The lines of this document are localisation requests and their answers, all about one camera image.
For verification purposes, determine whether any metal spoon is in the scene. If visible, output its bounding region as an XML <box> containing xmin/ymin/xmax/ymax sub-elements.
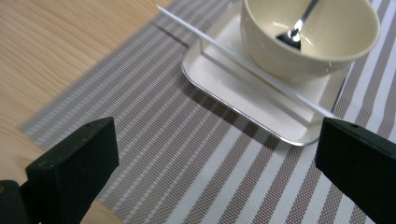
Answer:
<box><xmin>276</xmin><ymin>0</ymin><xmax>321</xmax><ymax>50</ymax></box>

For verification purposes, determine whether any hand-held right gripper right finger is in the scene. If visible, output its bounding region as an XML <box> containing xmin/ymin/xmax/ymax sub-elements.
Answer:
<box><xmin>314</xmin><ymin>117</ymin><xmax>396</xmax><ymax>224</ymax></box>

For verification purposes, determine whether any cream bowl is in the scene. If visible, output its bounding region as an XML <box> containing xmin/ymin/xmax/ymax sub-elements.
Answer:
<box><xmin>240</xmin><ymin>0</ymin><xmax>381</xmax><ymax>82</ymax></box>

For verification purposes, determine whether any white square plate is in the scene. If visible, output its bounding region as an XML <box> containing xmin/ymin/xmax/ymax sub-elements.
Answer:
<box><xmin>181</xmin><ymin>0</ymin><xmax>356</xmax><ymax>147</ymax></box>

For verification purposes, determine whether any brown white-striped woven placemat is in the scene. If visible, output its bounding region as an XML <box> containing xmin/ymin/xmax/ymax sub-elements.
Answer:
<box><xmin>18</xmin><ymin>0</ymin><xmax>396</xmax><ymax>224</ymax></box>

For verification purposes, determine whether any white chopstick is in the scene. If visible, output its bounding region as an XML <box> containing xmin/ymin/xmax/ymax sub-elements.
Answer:
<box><xmin>156</xmin><ymin>5</ymin><xmax>334</xmax><ymax>119</ymax></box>

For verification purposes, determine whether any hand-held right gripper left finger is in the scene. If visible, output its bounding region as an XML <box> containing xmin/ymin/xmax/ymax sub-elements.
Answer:
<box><xmin>20</xmin><ymin>116</ymin><xmax>120</xmax><ymax>224</ymax></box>

